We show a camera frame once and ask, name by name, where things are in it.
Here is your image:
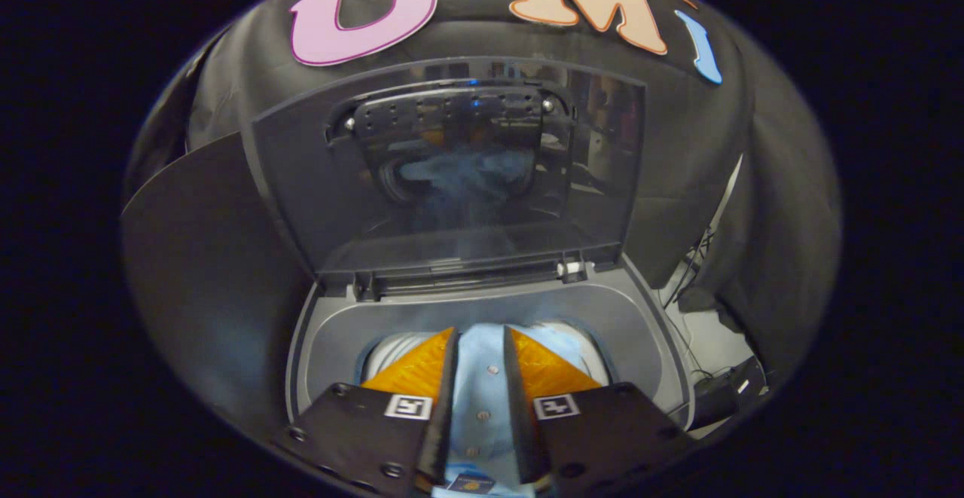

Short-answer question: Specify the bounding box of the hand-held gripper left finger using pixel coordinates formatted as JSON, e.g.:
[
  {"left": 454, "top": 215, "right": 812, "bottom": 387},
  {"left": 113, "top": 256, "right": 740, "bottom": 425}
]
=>
[{"left": 275, "top": 326, "right": 459, "bottom": 495}]

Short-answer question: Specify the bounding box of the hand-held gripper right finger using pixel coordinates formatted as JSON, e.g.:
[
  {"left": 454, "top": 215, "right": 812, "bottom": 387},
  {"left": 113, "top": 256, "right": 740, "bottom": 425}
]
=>
[{"left": 503, "top": 325, "right": 694, "bottom": 495}]

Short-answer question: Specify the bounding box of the light blue shirt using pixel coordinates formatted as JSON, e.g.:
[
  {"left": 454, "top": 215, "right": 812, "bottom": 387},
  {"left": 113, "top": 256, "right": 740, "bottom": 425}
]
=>
[{"left": 361, "top": 322, "right": 603, "bottom": 495}]

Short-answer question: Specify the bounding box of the black box on floor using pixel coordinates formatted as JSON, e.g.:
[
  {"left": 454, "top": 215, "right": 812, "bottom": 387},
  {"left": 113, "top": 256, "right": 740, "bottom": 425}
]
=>
[{"left": 689, "top": 359, "right": 767, "bottom": 431}]

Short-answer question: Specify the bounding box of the dark cabinet with beige door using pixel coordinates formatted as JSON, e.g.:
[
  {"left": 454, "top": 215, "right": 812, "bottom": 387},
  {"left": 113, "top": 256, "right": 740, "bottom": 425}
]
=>
[{"left": 120, "top": 133, "right": 317, "bottom": 438}]

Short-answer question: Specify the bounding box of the black backdrop cloth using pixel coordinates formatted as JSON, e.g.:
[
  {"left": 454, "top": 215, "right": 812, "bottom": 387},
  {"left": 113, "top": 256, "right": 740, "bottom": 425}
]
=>
[{"left": 124, "top": 0, "right": 843, "bottom": 378}]

